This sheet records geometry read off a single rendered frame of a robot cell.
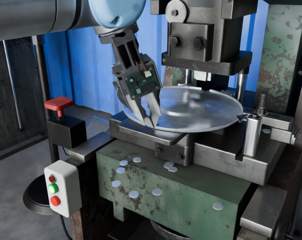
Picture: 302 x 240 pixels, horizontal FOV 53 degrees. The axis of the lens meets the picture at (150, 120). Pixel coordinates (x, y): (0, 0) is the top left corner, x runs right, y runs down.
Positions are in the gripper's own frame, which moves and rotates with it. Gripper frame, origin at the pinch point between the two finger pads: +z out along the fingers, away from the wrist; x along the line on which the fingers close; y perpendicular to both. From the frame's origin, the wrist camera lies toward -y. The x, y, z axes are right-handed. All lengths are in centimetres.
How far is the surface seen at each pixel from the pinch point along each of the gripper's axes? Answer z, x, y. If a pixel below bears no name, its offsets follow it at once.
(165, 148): 12.3, 1.5, -6.6
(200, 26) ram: -12.4, 18.2, -7.9
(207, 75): 2.4, 19.4, -15.6
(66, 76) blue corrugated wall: 42, -40, -230
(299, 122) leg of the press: 29, 44, -15
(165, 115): 2.8, 3.9, -4.8
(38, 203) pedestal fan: 59, -63, -78
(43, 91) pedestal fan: 9, -35, -89
